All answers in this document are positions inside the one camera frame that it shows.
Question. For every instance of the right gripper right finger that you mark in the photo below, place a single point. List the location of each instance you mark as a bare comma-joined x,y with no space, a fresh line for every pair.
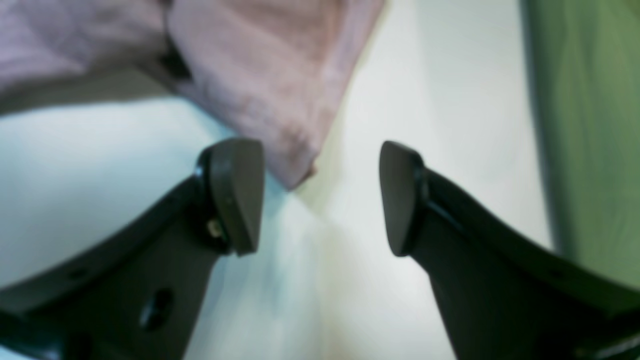
500,296

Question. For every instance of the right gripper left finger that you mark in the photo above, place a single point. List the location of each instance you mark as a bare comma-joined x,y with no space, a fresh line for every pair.
138,294

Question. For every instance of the mauve pink t-shirt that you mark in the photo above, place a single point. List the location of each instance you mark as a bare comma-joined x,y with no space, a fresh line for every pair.
272,70

